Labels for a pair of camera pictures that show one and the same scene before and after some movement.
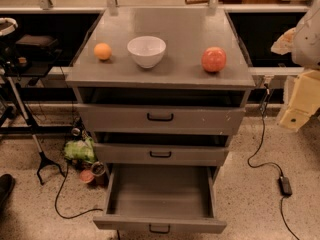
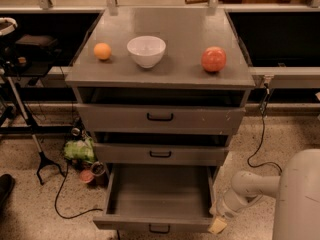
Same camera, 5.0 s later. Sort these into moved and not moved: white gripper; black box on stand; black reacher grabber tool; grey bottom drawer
Moved: white gripper
Not moved: black box on stand; grey bottom drawer; black reacher grabber tool
